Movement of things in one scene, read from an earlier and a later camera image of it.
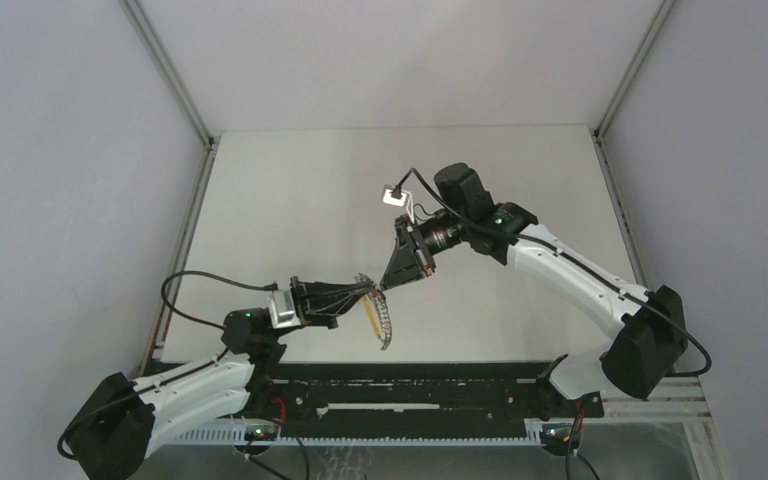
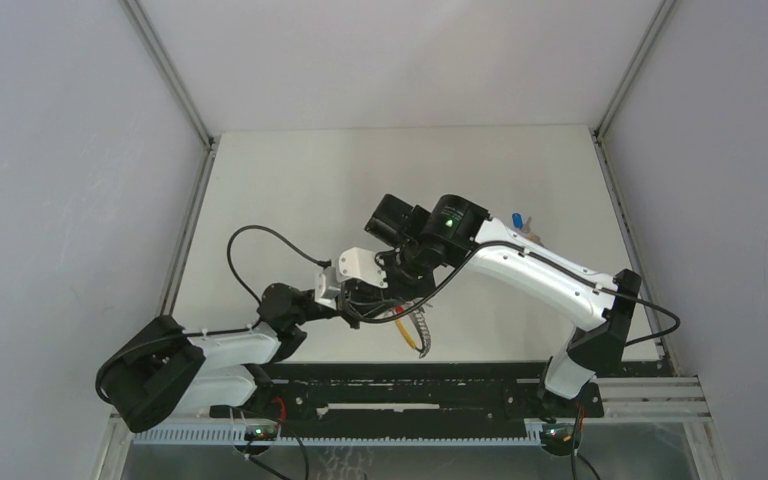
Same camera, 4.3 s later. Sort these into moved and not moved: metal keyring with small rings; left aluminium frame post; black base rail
Moved: metal keyring with small rings
Not moved: left aluminium frame post; black base rail
